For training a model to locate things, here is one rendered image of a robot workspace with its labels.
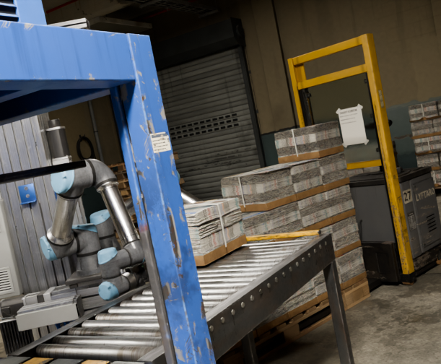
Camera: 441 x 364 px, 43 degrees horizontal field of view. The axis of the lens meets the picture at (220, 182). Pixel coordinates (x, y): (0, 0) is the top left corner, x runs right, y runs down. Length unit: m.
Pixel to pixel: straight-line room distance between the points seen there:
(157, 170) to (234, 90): 9.65
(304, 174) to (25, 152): 1.79
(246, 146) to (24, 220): 8.17
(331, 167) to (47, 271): 2.04
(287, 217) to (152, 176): 2.43
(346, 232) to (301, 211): 0.49
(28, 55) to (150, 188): 0.38
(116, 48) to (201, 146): 10.12
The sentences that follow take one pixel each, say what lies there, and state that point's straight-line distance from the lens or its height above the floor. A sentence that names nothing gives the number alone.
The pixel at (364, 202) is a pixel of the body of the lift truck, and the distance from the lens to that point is 4.54.
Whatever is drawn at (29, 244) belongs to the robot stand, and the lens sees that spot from 2.91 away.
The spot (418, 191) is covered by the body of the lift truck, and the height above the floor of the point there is 0.63.
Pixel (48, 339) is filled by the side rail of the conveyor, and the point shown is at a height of 0.80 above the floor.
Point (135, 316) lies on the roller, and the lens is 1.89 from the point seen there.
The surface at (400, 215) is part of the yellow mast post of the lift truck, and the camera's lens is 4.25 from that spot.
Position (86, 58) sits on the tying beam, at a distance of 1.09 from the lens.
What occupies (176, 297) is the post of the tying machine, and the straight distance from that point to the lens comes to 1.22.
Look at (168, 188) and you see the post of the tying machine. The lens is 1.20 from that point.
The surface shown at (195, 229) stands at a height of 0.96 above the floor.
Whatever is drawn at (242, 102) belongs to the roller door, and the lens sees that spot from 10.71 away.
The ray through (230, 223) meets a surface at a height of 0.93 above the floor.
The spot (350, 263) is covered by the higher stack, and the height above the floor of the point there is 0.29.
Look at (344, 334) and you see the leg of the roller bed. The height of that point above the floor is 0.35.
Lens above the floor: 1.29
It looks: 4 degrees down
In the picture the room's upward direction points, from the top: 11 degrees counter-clockwise
